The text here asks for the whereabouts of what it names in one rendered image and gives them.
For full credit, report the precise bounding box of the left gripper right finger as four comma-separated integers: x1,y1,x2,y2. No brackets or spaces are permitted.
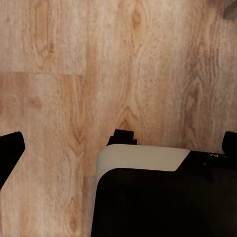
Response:
222,131,237,170

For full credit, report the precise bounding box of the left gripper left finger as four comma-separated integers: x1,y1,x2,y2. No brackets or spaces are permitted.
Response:
0,131,25,190

